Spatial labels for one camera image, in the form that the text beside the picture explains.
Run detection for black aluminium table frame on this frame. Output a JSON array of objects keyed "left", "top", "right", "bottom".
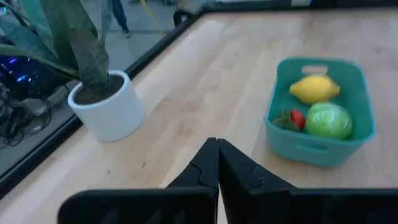
[{"left": 0, "top": 0, "right": 398, "bottom": 200}]

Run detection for black computer case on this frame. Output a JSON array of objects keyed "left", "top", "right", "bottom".
[{"left": 0, "top": 54, "right": 74, "bottom": 101}]

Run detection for tangled black floor cables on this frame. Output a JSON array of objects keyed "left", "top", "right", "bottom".
[{"left": 0, "top": 95, "right": 53, "bottom": 147}]

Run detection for walking person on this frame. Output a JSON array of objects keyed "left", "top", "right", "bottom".
[{"left": 111, "top": 0, "right": 132, "bottom": 39}]

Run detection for green snake plant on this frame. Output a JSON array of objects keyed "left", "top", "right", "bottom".
[{"left": 0, "top": 0, "right": 114, "bottom": 93}]

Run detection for coiled black cable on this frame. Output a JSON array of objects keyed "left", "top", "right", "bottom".
[{"left": 172, "top": 9, "right": 194, "bottom": 27}]

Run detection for yellow toy lemon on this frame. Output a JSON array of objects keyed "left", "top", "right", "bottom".
[{"left": 289, "top": 74, "right": 341, "bottom": 106}]

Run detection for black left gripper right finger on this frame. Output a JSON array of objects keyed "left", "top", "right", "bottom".
[{"left": 216, "top": 138, "right": 398, "bottom": 224}]

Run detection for red toy strawberry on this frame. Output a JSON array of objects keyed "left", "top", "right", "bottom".
[{"left": 272, "top": 108, "right": 307, "bottom": 133}]

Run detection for teal plastic container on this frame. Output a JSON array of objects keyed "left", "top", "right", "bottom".
[{"left": 263, "top": 57, "right": 377, "bottom": 169}]

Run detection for green toy cabbage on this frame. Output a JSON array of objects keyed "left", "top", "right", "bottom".
[{"left": 305, "top": 101, "right": 354, "bottom": 141}]

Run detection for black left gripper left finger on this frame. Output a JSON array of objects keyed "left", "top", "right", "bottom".
[{"left": 57, "top": 137, "right": 220, "bottom": 224}]

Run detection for yellow hanging cable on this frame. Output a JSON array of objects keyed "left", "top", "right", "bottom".
[{"left": 139, "top": 0, "right": 164, "bottom": 37}]

